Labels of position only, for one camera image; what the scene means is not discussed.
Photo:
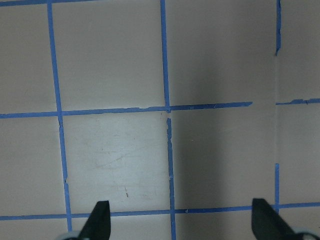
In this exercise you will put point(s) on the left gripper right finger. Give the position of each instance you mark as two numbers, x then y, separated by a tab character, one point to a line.
267	224

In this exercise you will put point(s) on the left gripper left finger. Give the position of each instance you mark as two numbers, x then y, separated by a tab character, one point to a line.
96	227

